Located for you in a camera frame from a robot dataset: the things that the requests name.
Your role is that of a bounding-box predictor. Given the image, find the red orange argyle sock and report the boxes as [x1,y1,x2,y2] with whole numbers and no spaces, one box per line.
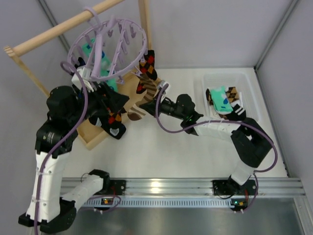
[136,50,157,94]
[108,112,126,130]

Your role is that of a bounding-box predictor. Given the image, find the brown striped sock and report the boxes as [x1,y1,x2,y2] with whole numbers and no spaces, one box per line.
[127,77,161,121]

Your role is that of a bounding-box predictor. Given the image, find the purple round clip hanger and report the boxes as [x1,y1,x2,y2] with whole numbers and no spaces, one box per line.
[67,7,148,84]

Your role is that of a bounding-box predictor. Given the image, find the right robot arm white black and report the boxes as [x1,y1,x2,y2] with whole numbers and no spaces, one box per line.
[139,94,274,195]

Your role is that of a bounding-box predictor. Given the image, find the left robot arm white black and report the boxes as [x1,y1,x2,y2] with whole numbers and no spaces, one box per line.
[18,83,129,234]

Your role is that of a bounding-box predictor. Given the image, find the black sport sock hanging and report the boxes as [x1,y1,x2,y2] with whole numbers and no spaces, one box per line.
[89,115,126,140]

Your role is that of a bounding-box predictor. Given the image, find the mint green sock hanging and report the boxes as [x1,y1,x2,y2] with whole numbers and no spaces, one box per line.
[82,43,118,92]

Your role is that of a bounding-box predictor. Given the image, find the mint green sock in basket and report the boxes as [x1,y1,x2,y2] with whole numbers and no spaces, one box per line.
[209,86,233,115]

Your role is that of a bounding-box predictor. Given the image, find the brown argyle sock in basket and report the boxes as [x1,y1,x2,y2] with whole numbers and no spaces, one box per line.
[226,87,240,103]

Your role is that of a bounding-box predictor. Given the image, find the black white striped sock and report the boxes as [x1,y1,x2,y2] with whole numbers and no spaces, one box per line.
[226,100,246,121]

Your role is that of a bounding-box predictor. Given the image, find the white plastic basket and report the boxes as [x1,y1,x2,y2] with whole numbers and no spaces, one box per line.
[193,72,261,121]

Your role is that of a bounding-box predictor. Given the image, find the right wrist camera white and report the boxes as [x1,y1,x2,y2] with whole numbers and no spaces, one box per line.
[157,80,171,95]

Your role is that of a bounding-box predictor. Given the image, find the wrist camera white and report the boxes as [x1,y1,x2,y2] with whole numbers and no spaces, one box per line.
[71,67,94,92]
[157,80,171,95]

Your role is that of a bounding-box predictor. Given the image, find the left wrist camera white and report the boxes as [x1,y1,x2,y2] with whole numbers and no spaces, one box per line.
[71,67,94,92]

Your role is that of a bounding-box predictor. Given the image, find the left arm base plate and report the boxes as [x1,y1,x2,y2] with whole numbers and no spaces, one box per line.
[107,180,127,196]

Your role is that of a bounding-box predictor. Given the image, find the aluminium mounting rail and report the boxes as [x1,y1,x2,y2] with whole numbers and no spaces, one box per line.
[60,178,306,196]

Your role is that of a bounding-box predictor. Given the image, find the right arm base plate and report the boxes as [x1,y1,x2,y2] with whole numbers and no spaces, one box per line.
[212,178,257,196]

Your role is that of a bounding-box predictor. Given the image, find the white slotted cable duct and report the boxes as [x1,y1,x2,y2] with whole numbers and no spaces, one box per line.
[83,196,245,208]

